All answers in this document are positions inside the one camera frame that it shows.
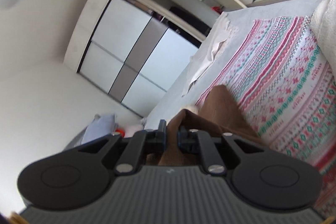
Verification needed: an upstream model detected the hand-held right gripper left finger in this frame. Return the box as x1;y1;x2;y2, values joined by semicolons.
79;119;167;176

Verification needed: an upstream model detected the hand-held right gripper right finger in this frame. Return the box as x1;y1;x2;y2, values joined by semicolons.
177;128;264;176

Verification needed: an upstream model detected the brown corduroy coat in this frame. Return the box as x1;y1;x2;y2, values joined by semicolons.
146;85;265;167

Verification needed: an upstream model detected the pink folded quilt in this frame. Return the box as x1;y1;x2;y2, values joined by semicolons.
125;124;146;138

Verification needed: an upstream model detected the bed with grey sheet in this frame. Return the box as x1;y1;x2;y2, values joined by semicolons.
143;0;336;214

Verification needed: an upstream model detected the blue-grey pillow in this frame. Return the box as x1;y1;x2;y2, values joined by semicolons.
84;114;117;144

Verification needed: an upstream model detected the white and grey wardrobe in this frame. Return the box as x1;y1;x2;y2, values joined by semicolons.
64;0;213;117

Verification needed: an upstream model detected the dotted white cloth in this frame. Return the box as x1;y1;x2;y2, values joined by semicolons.
224;26;240;47

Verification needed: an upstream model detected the pink patterned blanket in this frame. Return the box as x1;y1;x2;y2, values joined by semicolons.
196;15;336;214

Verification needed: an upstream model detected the white fleece blanket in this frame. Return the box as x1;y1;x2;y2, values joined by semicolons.
310;0;336;69

